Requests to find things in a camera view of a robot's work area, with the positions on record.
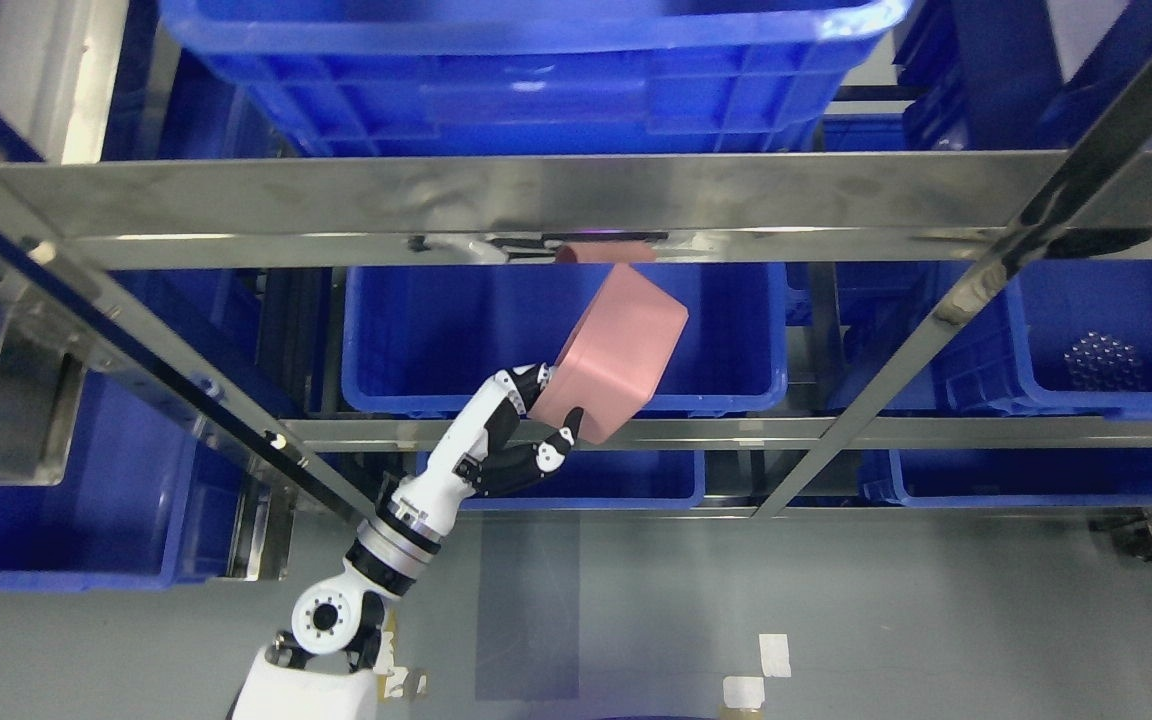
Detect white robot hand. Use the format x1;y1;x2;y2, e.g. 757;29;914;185
392;363;584;530

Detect pink storage box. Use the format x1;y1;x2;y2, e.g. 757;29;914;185
529;263;689;445

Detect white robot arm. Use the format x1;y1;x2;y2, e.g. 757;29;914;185
228;363;584;719

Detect blue bin middle shelf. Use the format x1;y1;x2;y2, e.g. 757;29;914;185
340;263;790;419

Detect blue bin shelf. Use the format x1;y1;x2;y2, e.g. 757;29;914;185
160;1;911;158
340;263;790;419
884;260;1152;420

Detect blue bin top shelf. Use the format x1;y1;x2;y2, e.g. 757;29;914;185
160;1;911;158

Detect steel shelf rack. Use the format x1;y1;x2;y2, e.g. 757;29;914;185
0;58;1152;521

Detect blue bin right shelf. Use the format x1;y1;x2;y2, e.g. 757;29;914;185
884;260;1152;420

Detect blue bin lower middle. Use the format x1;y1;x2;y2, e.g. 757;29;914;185
461;450;707;511

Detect blue bin left large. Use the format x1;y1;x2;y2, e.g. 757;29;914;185
0;304;244;593

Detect blue bin lower right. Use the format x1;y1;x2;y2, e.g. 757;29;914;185
858;448;1152;509

